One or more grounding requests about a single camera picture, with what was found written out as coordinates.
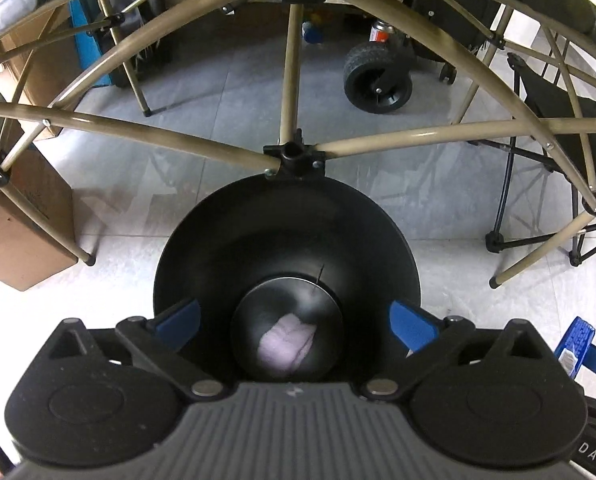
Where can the red gas canister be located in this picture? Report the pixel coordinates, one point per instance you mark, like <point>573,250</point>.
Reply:
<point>379,32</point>

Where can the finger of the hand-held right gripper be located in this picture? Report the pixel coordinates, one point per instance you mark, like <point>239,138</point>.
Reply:
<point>578,335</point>

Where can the pale lilac wad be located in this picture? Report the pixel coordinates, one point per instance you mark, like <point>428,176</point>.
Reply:
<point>288,342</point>

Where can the blue flat board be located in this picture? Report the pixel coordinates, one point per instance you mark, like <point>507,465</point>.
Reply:
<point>90,55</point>

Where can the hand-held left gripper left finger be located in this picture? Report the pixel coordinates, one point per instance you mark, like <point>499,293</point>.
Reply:
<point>175,322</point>

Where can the open brown cardboard box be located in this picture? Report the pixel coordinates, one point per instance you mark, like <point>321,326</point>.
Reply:
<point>47,75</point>

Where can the black suitcase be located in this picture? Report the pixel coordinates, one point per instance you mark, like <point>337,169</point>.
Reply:
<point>458,5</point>

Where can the blue toy ball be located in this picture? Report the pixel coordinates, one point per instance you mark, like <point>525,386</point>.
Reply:
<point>312,32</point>

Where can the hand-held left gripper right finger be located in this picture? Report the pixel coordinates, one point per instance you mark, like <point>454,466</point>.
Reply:
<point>413,325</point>

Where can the black wagon wheel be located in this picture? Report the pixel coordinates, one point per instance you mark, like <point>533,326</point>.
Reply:
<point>360,75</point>

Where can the black bag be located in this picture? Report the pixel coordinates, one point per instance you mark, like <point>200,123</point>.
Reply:
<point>152,15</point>

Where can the beige folding table frame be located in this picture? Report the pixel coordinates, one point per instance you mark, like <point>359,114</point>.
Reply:
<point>293,160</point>

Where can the large brown cardboard box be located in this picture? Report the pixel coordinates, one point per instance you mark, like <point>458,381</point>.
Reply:
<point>22,240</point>

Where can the black folding chair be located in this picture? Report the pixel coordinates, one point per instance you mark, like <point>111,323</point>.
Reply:
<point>553,100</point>

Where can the black round waste bin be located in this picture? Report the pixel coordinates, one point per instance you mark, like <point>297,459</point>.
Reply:
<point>288,230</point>

